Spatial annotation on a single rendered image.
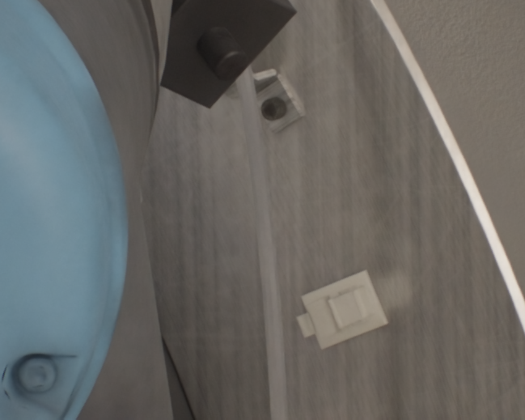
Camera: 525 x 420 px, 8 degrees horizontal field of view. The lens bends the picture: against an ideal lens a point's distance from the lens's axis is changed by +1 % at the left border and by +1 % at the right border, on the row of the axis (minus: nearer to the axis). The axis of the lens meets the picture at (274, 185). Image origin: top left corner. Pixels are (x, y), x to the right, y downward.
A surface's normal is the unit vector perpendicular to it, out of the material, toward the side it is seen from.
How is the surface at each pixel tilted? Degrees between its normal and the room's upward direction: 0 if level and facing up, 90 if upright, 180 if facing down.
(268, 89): 90
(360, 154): 90
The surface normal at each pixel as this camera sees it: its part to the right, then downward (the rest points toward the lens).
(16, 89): 0.57, -0.43
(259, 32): 0.48, 0.65
